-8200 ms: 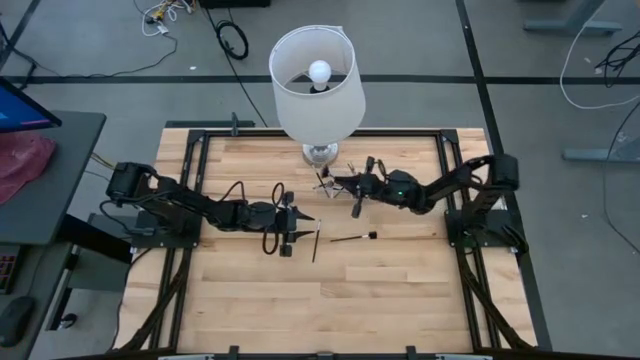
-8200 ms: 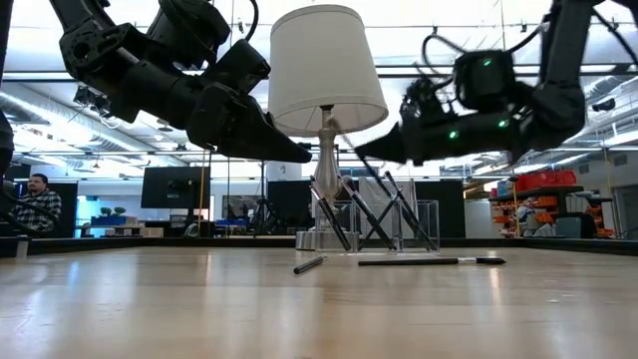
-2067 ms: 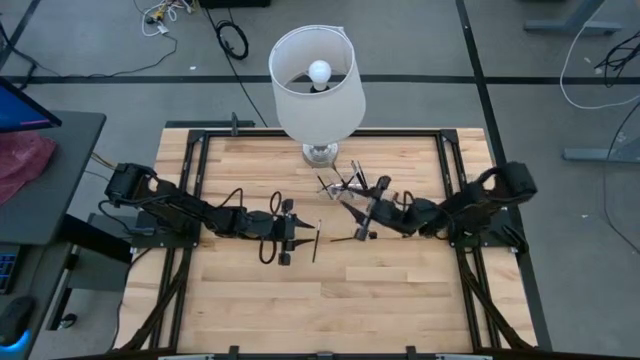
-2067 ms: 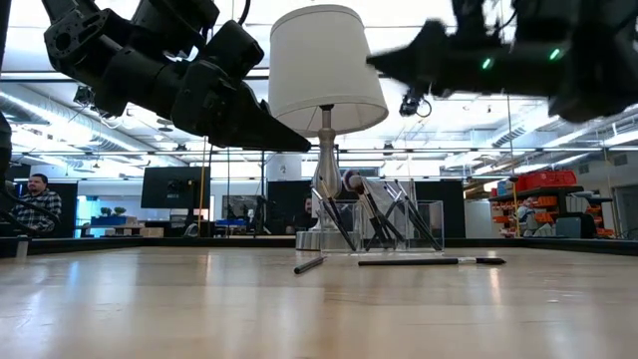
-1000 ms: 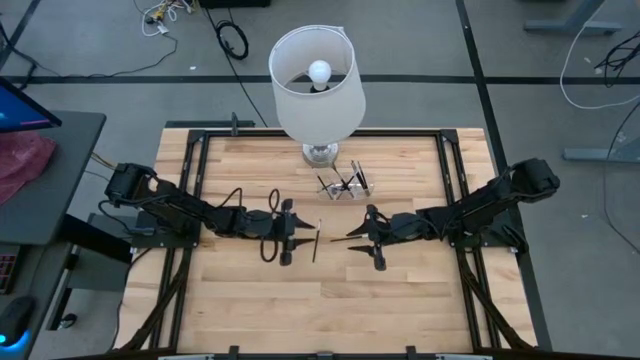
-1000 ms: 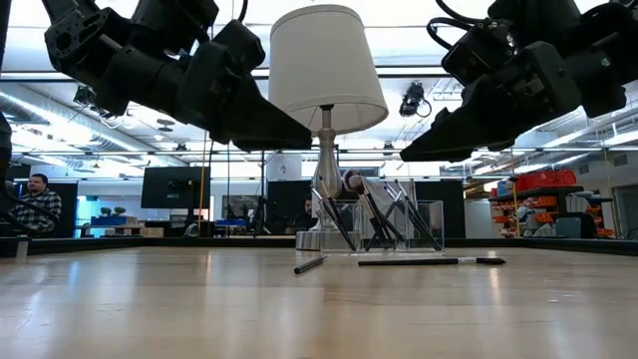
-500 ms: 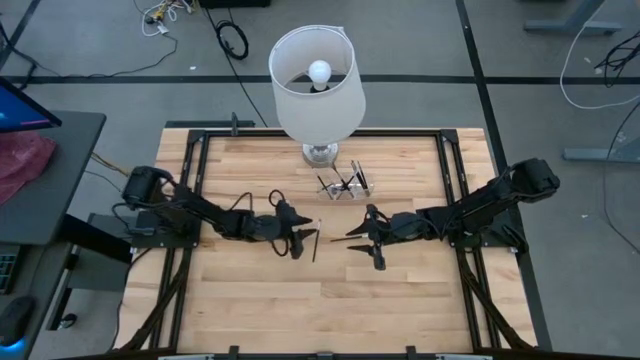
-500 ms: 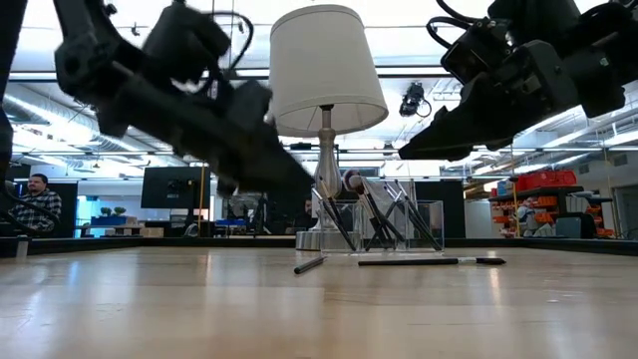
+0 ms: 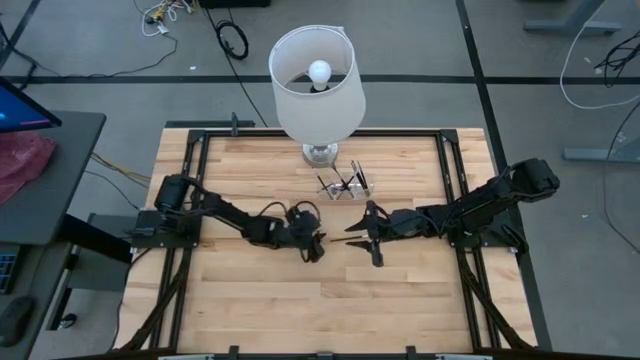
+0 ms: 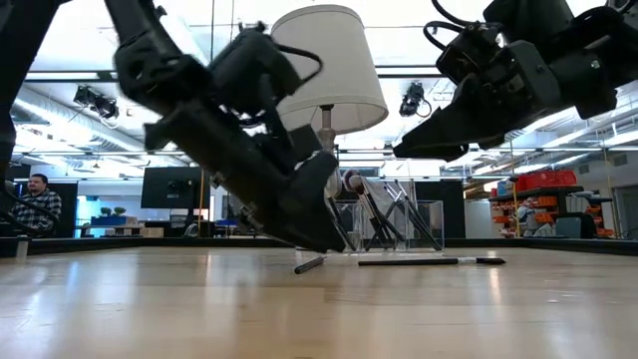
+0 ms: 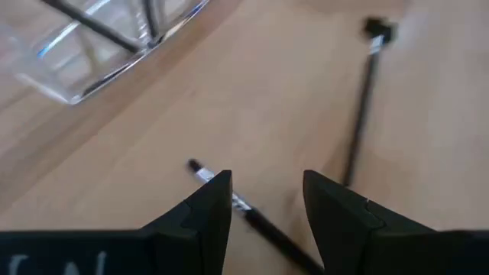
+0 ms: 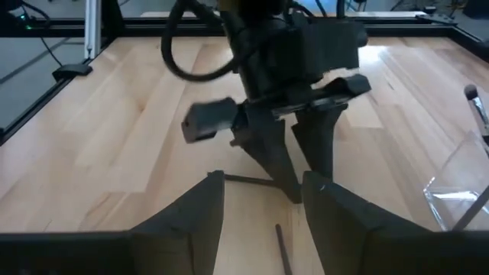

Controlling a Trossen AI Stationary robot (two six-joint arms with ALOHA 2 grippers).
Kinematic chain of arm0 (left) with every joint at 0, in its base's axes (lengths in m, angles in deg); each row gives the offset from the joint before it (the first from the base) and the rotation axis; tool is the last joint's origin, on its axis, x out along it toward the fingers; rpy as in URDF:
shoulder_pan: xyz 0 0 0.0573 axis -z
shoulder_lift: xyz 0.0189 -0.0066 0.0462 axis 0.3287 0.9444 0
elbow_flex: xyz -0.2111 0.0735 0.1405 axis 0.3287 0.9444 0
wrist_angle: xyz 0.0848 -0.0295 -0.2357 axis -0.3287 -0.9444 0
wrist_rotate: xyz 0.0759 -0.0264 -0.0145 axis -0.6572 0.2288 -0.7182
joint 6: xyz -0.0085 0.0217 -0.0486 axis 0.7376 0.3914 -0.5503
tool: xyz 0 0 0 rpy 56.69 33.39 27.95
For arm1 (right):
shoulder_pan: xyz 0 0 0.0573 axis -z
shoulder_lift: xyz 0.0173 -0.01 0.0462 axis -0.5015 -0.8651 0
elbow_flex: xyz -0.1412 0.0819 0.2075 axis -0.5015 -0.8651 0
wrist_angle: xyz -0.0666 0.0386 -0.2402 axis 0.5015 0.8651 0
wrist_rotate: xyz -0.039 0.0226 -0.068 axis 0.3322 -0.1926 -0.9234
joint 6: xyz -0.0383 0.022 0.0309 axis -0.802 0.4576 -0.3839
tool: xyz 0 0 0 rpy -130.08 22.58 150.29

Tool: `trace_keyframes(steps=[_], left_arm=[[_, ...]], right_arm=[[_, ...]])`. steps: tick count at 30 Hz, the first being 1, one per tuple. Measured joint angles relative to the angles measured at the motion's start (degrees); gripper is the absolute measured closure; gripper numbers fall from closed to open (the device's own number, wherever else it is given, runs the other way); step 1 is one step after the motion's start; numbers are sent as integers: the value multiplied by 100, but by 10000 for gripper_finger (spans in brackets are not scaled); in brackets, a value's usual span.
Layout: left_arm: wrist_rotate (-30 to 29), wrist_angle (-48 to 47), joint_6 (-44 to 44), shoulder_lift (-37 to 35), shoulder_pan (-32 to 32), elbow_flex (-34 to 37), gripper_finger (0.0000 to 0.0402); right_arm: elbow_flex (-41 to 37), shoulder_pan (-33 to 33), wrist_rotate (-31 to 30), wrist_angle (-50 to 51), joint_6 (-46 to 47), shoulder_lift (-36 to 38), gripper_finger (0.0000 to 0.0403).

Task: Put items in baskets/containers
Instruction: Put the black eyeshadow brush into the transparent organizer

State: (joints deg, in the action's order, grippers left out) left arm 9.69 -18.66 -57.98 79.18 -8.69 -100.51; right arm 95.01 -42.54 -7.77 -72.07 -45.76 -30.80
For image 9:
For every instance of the white shade silver table lamp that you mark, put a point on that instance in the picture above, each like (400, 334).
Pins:
(320, 120)

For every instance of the black brush long silver ferrule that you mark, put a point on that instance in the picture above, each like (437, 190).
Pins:
(325, 185)

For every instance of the pink cloth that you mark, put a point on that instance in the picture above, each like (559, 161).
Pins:
(22, 160)

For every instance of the black computer mouse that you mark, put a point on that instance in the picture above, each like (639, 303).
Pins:
(15, 317)

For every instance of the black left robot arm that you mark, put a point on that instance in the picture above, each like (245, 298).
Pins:
(225, 215)

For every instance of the clear acrylic organizer box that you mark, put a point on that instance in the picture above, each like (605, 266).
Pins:
(362, 196)

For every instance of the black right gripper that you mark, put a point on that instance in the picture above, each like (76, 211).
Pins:
(400, 225)

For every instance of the grey table foot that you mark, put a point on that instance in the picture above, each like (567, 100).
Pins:
(575, 26)

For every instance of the dark keyboard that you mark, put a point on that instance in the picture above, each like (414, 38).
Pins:
(7, 270)

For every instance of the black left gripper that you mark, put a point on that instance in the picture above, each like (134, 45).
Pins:
(302, 230)

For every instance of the monitor with blue screen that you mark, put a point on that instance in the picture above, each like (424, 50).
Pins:
(20, 110)

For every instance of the black aluminium rig frame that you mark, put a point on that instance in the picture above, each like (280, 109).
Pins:
(400, 133)

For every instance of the black side desk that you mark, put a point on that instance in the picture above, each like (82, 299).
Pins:
(60, 175)

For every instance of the white light bulb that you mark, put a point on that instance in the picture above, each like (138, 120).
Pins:
(320, 71)

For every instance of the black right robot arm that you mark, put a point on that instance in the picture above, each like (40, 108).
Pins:
(480, 205)

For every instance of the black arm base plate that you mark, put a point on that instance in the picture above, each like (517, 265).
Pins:
(150, 235)
(457, 241)

